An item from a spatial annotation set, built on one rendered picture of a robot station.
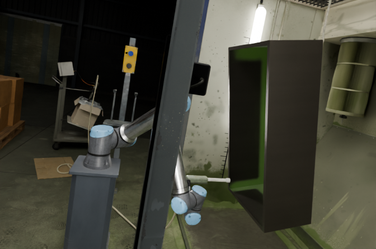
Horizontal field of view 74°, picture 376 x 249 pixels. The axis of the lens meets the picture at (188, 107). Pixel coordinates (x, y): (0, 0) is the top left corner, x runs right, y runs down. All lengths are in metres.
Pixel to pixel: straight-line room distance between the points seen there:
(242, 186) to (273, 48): 1.29
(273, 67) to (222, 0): 1.28
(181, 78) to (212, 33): 2.07
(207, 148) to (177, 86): 2.18
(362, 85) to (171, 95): 2.45
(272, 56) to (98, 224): 1.55
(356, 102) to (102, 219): 2.39
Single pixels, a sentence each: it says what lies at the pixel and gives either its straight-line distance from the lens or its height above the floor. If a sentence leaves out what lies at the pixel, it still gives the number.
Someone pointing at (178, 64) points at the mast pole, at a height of 1.38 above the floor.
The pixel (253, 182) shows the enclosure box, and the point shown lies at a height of 0.54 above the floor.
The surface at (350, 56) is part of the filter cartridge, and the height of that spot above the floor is 1.80.
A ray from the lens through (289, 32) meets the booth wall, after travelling 2.92.
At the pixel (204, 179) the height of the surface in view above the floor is 0.66.
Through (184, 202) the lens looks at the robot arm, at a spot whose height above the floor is 0.71.
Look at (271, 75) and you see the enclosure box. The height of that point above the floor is 1.44.
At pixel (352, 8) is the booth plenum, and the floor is 2.23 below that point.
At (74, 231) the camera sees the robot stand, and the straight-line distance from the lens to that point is 2.01.
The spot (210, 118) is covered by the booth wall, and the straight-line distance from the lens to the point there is 2.59.
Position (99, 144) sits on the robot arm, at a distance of 1.79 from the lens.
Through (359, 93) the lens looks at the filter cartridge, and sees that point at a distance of 2.83.
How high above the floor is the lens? 1.36
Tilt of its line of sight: 7 degrees down
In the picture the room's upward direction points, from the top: 10 degrees clockwise
